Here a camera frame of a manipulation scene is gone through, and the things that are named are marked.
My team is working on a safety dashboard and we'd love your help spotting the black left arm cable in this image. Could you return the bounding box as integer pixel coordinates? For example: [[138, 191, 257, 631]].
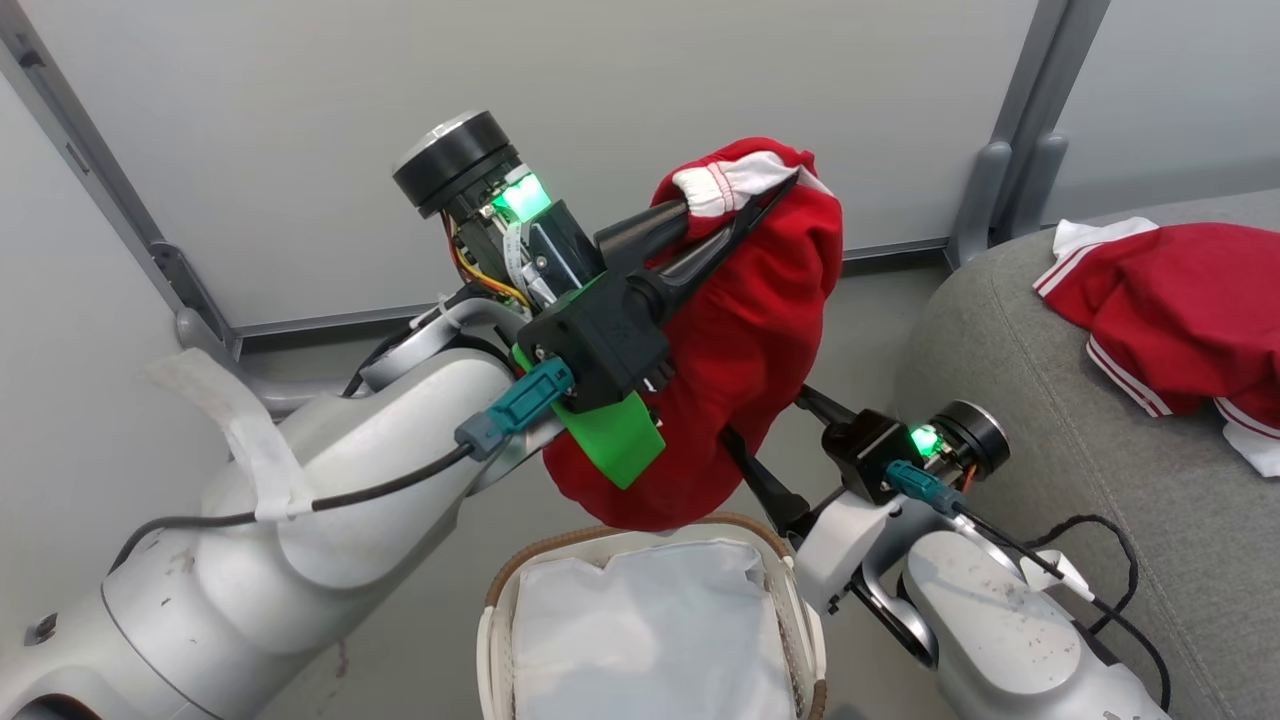
[[105, 443, 477, 577]]

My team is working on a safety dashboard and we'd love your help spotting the red shirt white striped collar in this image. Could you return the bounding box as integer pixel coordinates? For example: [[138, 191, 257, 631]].
[[1033, 217, 1280, 479]]

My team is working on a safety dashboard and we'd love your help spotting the grey double partition post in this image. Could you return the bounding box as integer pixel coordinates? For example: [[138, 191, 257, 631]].
[[945, 0, 1113, 271]]

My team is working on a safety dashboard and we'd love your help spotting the white laundry basket wicker rim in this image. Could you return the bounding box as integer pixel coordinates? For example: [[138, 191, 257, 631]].
[[476, 513, 829, 720]]

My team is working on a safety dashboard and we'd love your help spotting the teal right cable connector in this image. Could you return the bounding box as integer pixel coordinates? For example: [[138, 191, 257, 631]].
[[885, 459, 967, 517]]

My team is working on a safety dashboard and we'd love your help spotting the white basket liner cloth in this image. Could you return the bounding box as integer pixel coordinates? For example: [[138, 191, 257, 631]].
[[510, 540, 799, 720]]

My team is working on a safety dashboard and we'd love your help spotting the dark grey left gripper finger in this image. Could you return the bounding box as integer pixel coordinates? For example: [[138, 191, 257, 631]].
[[640, 175, 800, 321], [597, 200, 693, 277]]

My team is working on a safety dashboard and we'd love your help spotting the teal cable connector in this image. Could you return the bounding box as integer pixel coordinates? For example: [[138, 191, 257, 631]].
[[455, 357, 577, 462], [885, 459, 967, 517]]

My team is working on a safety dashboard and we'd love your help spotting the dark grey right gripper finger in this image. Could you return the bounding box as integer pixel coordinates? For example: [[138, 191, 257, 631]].
[[721, 431, 811, 537], [796, 384, 857, 432]]

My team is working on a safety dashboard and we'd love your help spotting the red shorts white waistband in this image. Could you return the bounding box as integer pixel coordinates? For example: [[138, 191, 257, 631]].
[[543, 137, 845, 532]]

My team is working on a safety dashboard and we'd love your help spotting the grey partition post with foot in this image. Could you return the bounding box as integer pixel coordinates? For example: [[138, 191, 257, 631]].
[[0, 0, 353, 417]]

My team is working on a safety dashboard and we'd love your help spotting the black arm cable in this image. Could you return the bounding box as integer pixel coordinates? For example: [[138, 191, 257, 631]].
[[950, 505, 1173, 713], [105, 443, 477, 577]]

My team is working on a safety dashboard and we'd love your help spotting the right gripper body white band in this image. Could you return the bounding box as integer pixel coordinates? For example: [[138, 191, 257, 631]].
[[795, 400, 1011, 616]]

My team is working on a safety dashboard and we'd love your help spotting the grey fabric sofa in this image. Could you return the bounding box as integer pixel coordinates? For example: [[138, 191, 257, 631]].
[[893, 190, 1280, 720]]

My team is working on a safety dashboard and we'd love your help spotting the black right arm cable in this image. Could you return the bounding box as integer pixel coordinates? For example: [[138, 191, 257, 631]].
[[950, 505, 1173, 713]]

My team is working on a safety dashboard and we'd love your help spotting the white tape strap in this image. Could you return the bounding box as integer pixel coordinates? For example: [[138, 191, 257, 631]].
[[148, 347, 317, 523]]

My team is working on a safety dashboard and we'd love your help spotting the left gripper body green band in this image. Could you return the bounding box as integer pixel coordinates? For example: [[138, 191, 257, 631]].
[[393, 110, 676, 491]]

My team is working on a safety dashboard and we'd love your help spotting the teal left cable connector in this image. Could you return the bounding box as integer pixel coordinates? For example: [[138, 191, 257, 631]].
[[455, 357, 577, 462]]

